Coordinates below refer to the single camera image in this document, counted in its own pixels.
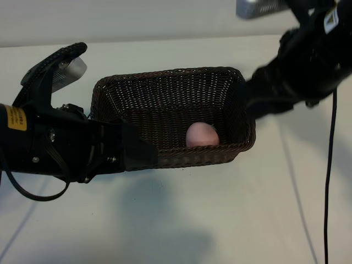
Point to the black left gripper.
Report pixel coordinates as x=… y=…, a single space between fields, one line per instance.
x=107 y=145

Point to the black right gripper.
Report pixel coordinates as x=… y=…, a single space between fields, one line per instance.
x=283 y=88

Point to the brown wicker basket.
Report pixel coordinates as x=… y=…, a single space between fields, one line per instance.
x=178 y=104

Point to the pink peach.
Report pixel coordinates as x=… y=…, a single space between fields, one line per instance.
x=202 y=134

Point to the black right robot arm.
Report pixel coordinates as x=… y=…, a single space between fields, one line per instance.
x=316 y=55

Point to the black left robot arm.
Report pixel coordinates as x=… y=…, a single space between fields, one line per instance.
x=27 y=143

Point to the white triangle warning label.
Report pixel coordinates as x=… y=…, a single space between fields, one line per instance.
x=331 y=22

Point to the yellow warning label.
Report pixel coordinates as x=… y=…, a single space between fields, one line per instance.
x=16 y=118

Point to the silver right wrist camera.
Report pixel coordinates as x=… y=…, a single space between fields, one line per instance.
x=255 y=8

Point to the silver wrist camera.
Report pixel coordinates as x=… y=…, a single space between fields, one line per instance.
x=255 y=8
x=74 y=70

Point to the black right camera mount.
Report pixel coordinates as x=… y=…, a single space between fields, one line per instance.
x=299 y=11

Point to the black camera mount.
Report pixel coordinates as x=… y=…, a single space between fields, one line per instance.
x=299 y=11
x=41 y=79

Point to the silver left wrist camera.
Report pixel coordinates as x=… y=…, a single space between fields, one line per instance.
x=74 y=70

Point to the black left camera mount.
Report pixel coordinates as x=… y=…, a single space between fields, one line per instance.
x=41 y=79

